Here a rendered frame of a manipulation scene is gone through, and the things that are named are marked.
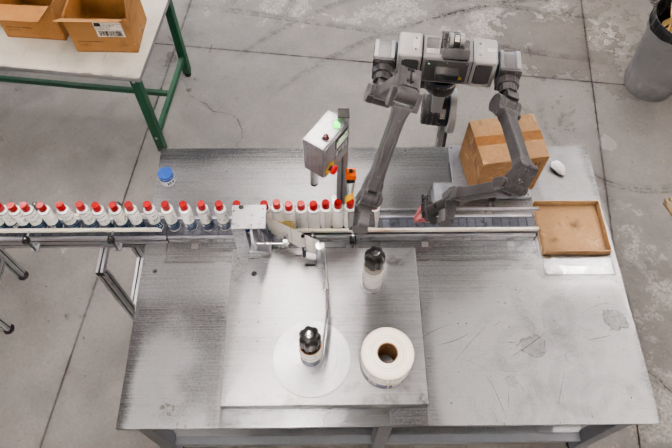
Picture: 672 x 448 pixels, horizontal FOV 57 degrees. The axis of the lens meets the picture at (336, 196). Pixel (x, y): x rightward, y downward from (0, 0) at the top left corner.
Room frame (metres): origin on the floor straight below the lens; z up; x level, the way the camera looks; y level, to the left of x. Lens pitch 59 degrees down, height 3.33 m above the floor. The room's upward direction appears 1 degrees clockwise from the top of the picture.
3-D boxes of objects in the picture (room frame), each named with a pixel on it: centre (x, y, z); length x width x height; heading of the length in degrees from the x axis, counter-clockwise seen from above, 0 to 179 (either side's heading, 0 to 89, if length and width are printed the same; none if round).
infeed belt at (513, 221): (1.32, -0.07, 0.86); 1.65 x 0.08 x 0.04; 91
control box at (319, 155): (1.40, 0.04, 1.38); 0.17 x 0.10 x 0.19; 146
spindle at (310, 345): (0.72, 0.09, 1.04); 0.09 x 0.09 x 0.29
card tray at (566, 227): (1.34, -1.07, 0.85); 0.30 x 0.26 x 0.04; 91
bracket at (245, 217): (1.22, 0.35, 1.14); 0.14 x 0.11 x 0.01; 91
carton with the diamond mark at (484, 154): (1.64, -0.76, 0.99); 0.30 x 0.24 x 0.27; 99
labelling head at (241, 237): (1.22, 0.35, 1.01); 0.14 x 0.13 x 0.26; 91
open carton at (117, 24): (2.60, 1.27, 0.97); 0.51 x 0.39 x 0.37; 0
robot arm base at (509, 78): (1.65, -0.68, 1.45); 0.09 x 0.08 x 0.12; 84
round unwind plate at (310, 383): (0.72, 0.09, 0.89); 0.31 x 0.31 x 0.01
